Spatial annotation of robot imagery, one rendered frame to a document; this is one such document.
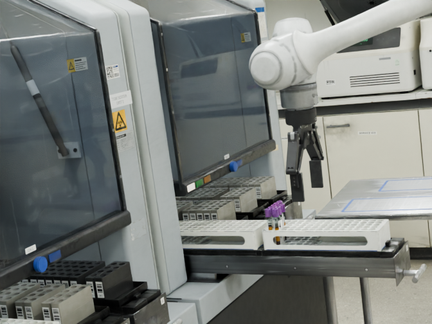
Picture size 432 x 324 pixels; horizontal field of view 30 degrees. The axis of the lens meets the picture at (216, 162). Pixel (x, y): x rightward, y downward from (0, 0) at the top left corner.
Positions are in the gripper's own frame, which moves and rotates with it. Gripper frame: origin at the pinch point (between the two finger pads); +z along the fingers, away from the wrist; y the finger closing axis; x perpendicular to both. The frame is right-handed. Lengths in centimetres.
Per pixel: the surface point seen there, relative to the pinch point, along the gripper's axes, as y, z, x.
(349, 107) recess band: 234, 13, 62
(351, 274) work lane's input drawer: -6.8, 18.7, -11.5
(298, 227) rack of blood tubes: -1.3, 9.1, 2.9
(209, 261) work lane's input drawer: -6.6, 17.2, 25.9
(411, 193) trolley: 48, 13, -13
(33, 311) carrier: -61, 10, 38
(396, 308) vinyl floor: 163, 97, 25
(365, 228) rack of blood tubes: -2.9, 8.7, -14.5
